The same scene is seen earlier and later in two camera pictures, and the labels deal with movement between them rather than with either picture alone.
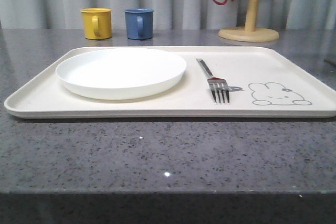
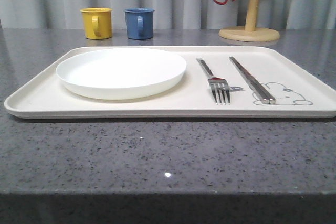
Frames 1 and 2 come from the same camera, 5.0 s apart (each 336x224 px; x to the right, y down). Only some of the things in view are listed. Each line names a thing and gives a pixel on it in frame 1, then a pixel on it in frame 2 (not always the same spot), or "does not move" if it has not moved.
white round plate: (120, 74) does not move
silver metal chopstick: (332, 63) -> (264, 99)
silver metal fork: (217, 85) does not move
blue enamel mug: (139, 23) does not move
